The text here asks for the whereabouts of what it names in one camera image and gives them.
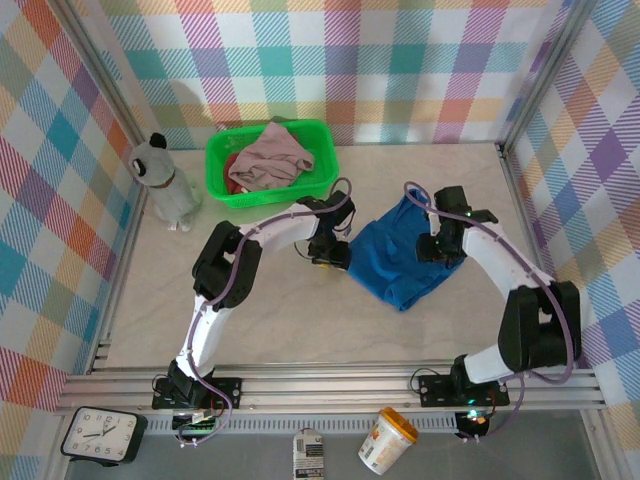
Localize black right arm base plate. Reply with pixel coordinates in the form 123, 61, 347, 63
417, 372, 511, 408

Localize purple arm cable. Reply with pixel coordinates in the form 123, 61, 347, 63
172, 177, 357, 450
402, 180, 576, 444

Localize paper cup with orange lid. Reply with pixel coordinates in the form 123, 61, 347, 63
357, 406, 419, 476

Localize grey plush toy dog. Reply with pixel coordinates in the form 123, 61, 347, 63
128, 132, 204, 232

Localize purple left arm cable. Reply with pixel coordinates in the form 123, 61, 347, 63
172, 177, 357, 450

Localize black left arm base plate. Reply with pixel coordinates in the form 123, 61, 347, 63
151, 375, 245, 411

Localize pink tank top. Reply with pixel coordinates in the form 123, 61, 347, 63
228, 121, 316, 192

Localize blue tank top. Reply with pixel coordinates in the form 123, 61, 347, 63
347, 197, 467, 312

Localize black alarm clock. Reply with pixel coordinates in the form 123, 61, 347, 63
60, 406, 149, 468

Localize aluminium frame post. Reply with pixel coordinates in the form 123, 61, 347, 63
497, 0, 599, 154
47, 0, 151, 149

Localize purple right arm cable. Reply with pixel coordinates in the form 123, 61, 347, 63
402, 180, 576, 444

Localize black and white carton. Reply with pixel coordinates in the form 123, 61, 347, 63
292, 428, 326, 480

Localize grey slotted cable duct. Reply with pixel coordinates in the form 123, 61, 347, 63
147, 412, 459, 434

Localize dark red tank top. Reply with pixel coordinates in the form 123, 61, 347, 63
223, 130, 302, 195

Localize green plastic basket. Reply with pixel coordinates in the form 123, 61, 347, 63
205, 118, 341, 210

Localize aluminium rail beam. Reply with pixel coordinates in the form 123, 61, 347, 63
54, 367, 609, 416

